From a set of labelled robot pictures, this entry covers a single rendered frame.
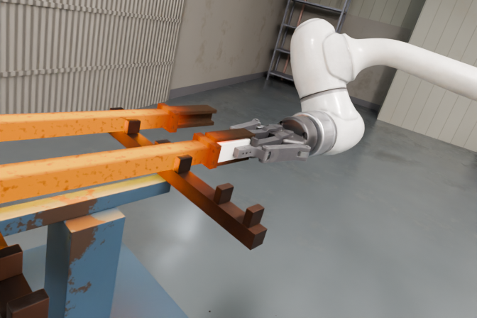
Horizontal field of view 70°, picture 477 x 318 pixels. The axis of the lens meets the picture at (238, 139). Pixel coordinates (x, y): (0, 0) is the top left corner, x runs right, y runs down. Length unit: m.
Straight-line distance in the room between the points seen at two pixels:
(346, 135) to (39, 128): 0.53
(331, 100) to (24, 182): 0.56
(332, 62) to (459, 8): 5.84
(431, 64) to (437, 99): 5.75
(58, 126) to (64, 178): 0.13
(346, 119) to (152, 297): 0.48
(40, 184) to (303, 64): 0.54
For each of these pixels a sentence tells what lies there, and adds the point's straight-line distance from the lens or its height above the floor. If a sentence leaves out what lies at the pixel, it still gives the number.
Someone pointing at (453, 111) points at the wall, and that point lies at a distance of 6.61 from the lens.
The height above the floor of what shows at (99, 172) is 1.01.
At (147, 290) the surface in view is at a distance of 0.63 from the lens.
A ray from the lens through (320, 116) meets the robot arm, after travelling 0.67.
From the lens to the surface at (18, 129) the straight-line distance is 0.47.
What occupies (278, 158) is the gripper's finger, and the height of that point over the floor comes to 1.00.
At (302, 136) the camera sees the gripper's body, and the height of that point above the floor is 1.02.
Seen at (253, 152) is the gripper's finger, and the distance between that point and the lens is 0.52.
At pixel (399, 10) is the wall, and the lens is 7.35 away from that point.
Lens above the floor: 1.20
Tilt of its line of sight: 20 degrees down
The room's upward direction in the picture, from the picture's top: 15 degrees clockwise
